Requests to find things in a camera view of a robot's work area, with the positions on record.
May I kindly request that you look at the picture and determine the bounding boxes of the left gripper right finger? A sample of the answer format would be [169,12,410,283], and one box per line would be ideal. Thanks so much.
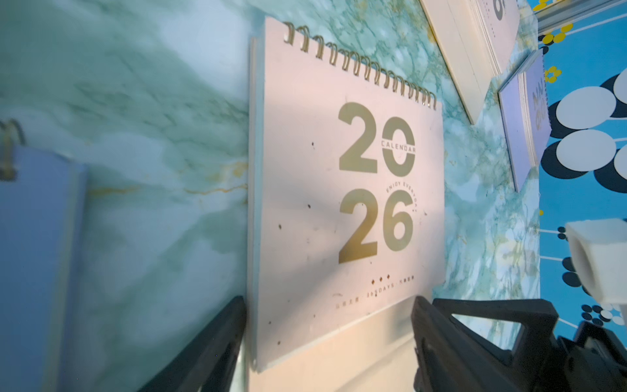
[411,297,626,391]

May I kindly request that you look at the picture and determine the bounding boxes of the purple calendar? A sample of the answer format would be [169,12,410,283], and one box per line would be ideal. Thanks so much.
[498,49,551,192]
[1,119,88,391]

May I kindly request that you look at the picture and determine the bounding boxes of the pink calendar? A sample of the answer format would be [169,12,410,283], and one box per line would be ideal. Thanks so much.
[421,0,520,125]
[247,15,446,391]

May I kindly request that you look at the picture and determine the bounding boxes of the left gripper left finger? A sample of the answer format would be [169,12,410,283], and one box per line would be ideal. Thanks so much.
[140,296,247,392]

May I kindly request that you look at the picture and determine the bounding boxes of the right aluminium corner post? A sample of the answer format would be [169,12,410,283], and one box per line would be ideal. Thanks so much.
[535,0,626,35]

